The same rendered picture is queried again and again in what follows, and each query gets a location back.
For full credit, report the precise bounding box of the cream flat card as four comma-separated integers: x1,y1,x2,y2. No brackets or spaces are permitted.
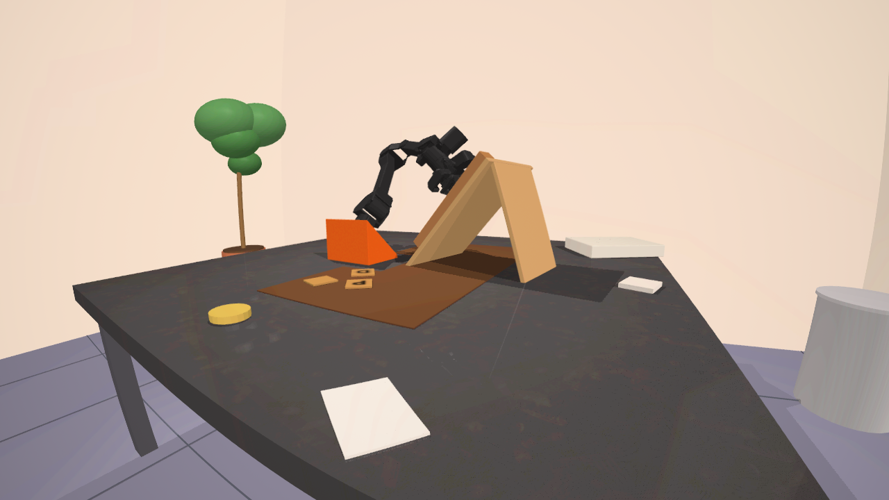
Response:
321,378,430,460

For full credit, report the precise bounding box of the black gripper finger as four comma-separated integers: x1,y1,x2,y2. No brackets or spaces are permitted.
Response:
440,176,459,195

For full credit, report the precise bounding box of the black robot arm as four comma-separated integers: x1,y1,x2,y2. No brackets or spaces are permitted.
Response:
353,126,476,228

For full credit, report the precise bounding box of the yellow flat disc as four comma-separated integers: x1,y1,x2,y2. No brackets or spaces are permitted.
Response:
208,303,251,325

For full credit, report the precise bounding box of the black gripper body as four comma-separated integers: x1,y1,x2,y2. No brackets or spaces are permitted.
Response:
427,156,464,192

